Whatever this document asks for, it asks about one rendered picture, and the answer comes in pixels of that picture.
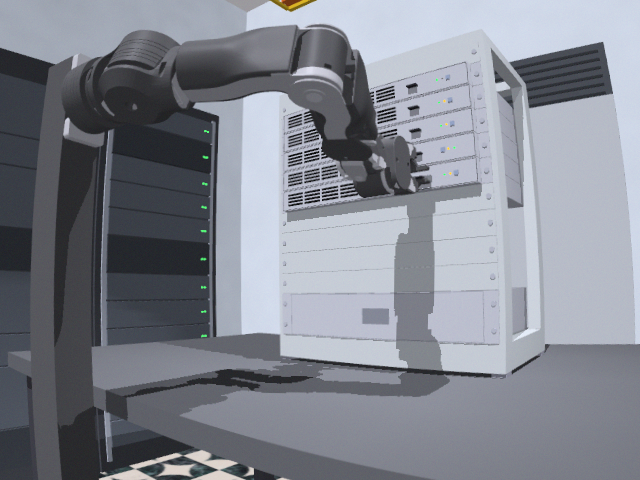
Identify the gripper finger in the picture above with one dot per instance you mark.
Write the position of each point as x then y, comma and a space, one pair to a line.
413, 186
413, 164

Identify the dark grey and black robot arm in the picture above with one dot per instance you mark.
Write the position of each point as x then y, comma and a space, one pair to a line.
226, 69

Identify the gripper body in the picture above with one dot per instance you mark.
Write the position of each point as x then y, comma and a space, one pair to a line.
397, 169

